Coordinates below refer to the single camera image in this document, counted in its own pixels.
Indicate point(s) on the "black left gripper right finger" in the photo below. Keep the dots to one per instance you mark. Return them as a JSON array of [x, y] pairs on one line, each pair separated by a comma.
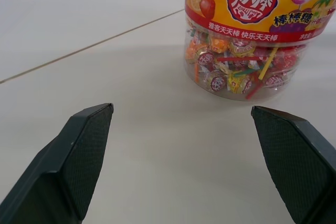
[[291, 161]]

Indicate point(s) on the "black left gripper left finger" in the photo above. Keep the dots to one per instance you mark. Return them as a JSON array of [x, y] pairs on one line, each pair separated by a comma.
[[65, 161]]

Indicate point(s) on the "clear plastic lollipop jar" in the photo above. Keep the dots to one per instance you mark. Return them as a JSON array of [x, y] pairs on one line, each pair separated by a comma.
[[258, 32]]

